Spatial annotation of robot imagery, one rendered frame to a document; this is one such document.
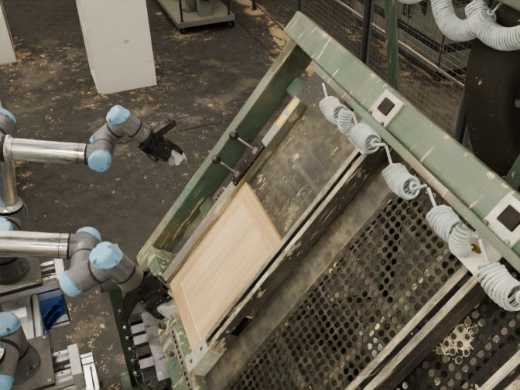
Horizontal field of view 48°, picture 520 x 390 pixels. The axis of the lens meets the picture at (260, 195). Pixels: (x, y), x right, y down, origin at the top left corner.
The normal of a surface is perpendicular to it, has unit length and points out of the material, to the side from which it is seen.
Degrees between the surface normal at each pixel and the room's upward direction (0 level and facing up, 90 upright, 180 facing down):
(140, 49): 90
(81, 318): 0
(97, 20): 90
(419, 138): 51
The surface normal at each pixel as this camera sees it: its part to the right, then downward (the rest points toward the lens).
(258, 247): -0.74, -0.33
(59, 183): -0.02, -0.80
